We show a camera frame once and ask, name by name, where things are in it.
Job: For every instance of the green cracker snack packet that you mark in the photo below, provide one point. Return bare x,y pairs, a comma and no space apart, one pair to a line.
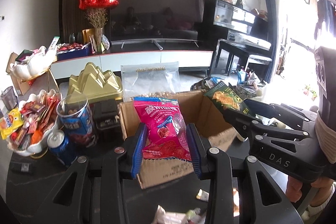
223,97

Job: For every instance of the yellow chip packet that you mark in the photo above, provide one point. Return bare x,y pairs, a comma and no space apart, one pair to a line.
10,123

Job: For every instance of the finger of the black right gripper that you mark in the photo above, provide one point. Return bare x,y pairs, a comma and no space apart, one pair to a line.
253,128
290,116

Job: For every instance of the black remote control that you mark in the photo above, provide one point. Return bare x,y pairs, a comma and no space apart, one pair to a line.
21,167

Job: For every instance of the white purple snack bar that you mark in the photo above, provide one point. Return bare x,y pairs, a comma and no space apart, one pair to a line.
202,195

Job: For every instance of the dried flower vase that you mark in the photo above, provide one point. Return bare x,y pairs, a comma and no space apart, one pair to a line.
97,18

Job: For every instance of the white orange pastry packet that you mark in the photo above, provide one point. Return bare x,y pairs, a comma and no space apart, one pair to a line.
165,217

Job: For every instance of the brown cardboard box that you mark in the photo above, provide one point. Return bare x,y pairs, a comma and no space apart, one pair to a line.
195,108

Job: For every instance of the grey trash bin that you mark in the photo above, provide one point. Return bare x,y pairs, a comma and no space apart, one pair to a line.
9,98

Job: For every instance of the piano stool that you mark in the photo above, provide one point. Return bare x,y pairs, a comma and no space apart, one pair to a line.
259,65

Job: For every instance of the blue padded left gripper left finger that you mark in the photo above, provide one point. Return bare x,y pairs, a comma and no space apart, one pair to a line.
139,142

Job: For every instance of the blue chocolate cup container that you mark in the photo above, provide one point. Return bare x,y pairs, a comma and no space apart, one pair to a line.
76,117

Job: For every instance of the blue soda can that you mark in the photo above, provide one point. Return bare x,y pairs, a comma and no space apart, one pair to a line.
61,146

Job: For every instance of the white tv cabinet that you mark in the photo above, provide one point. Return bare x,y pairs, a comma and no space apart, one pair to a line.
114,61

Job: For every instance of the clear bag of nuts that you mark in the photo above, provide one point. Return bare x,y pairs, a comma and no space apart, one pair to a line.
150,80

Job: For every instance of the blue snack tray box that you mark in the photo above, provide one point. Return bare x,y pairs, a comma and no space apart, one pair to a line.
72,51

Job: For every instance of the black television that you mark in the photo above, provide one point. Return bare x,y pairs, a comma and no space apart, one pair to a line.
171,24

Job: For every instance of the pink yogurt snack packet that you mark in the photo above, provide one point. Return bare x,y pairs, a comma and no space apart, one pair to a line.
166,128

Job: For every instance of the gold mountain shaped tin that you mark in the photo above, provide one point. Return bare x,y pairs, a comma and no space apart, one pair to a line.
95,84

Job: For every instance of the black piano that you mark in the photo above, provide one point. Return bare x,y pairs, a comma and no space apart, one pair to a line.
234,30

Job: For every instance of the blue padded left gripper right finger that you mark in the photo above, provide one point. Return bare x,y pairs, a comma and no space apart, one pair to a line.
195,147

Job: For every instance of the upper white shell bowl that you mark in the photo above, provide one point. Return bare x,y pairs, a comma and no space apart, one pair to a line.
36,64

